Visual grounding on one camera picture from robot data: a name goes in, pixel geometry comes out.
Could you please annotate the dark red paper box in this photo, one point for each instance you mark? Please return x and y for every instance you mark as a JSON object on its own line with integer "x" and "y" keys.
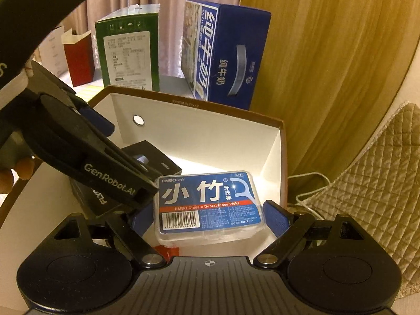
{"x": 78, "y": 62}

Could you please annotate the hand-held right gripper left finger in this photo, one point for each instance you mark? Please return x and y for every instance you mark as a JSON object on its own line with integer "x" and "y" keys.
{"x": 141, "y": 221}

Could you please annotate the blue dental floss box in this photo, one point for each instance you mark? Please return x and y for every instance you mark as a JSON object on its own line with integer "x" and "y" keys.
{"x": 210, "y": 203}

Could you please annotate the blue milk carton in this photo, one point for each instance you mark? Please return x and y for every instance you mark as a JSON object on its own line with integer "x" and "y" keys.
{"x": 229, "y": 55}

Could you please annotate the brown storage box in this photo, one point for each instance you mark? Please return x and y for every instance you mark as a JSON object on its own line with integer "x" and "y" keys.
{"x": 213, "y": 131}

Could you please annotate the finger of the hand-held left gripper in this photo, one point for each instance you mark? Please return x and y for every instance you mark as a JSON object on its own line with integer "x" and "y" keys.
{"x": 98, "y": 121}
{"x": 137, "y": 160}

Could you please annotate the white carton box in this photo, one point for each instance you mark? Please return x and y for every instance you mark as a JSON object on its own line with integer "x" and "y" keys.
{"x": 54, "y": 52}

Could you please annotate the black product box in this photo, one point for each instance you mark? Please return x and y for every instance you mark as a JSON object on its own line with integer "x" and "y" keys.
{"x": 154, "y": 157}

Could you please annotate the person's left hand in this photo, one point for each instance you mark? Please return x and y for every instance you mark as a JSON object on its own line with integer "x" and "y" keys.
{"x": 16, "y": 174}

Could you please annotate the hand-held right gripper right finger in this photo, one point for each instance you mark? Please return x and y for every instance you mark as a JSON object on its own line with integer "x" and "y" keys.
{"x": 277, "y": 218}

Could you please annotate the green milk carton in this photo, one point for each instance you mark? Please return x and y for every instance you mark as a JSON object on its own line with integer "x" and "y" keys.
{"x": 131, "y": 49}

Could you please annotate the wooden door panel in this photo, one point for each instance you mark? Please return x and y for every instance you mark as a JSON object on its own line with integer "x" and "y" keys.
{"x": 328, "y": 55}

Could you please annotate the quilted chair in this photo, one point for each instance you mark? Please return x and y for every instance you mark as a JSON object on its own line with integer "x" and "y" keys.
{"x": 377, "y": 187}

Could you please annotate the red packet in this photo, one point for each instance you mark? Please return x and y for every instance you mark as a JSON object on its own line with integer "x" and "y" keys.
{"x": 170, "y": 252}

